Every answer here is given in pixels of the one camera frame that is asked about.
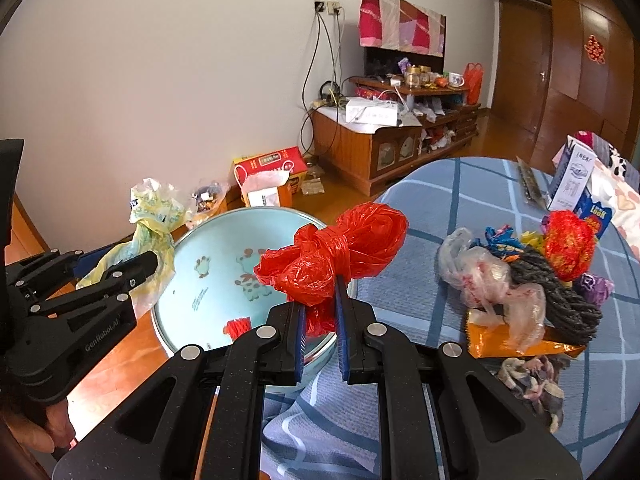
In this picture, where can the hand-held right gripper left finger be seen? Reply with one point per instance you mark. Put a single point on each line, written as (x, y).
(300, 345)

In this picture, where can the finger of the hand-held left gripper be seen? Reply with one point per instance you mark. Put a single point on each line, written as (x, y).
(112, 294)
(137, 265)

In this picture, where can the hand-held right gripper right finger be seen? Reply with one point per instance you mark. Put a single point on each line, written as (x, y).
(342, 347)

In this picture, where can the yellow white plastic bag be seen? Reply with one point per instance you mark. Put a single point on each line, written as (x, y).
(150, 210)

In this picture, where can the light blue enamel basin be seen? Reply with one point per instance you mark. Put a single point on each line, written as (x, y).
(210, 260)

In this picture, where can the red plastic bag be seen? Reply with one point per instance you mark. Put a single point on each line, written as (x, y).
(350, 240)

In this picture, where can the orange snack wrapper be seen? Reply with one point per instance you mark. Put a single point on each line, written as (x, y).
(482, 341)

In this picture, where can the clear plastic bag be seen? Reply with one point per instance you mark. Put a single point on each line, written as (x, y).
(475, 270)

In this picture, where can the purple foil wrapper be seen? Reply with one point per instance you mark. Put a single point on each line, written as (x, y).
(595, 288)

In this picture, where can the person's left hand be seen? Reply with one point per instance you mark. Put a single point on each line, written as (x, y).
(56, 425)

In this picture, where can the small red bag in basin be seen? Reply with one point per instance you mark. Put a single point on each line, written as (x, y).
(236, 327)

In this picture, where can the yellow bucket with plastic liner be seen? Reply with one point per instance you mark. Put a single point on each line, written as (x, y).
(207, 200)

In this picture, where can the white labelled packet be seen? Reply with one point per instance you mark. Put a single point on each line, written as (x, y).
(264, 198)

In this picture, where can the white face mask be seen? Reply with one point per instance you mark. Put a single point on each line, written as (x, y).
(265, 179)

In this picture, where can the brown snack packet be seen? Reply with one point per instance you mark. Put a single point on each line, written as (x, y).
(312, 187)

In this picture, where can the blue plaid bedsheet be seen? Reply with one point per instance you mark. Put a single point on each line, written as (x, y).
(425, 200)

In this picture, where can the red cardboard box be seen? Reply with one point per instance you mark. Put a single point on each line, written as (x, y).
(280, 157)

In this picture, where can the blue candy wrapper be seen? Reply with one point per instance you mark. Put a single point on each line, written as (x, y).
(502, 247)

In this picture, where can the wooden television cabinet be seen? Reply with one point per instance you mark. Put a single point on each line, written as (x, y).
(360, 155)

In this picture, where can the yellow crumpled wrapper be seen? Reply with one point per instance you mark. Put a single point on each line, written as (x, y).
(532, 240)

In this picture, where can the grey yarn bundle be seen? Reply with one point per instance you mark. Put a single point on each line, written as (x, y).
(565, 300)

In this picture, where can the pile of crumpled papers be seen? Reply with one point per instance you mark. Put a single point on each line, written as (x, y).
(435, 130)

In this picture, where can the white appliance box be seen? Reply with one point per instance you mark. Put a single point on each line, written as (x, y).
(372, 112)

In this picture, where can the red orange crinkled wrapper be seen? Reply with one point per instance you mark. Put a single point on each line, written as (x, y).
(567, 245)

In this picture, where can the silver strip wrapper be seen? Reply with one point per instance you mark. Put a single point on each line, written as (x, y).
(532, 182)

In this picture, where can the red patterned flat box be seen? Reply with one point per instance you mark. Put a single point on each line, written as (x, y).
(375, 94)

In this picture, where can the glass jar with gold lid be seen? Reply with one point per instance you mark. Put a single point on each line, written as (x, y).
(413, 78)
(426, 74)

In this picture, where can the white blue carton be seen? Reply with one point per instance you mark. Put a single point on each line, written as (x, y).
(570, 180)

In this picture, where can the small blue box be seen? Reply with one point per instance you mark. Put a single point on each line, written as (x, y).
(597, 217)

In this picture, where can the black television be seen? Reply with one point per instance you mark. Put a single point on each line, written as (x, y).
(380, 62)

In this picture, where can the purple artificial flowers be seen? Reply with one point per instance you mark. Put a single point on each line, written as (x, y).
(404, 65)

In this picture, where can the white printed mug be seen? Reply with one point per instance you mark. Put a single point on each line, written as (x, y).
(456, 80)

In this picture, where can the red orange carrier bag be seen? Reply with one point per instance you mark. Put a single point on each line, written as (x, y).
(474, 85)

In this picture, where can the pink heart print quilt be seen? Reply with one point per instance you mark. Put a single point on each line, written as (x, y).
(625, 205)

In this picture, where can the magenta pillow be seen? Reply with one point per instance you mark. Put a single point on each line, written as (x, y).
(590, 140)

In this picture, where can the cow print cloth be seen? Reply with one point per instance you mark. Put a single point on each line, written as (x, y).
(619, 166)

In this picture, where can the brown wooden wardrobe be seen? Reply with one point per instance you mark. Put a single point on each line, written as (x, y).
(575, 110)

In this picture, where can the red pink patterned cloth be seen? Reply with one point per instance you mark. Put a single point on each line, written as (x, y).
(400, 20)

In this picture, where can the brown wooden door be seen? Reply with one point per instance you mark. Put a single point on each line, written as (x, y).
(520, 60)

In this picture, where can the red paper cutout decoration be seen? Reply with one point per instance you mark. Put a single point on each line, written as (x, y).
(594, 50)

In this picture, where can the wall socket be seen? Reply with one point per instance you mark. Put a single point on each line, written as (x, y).
(329, 7)

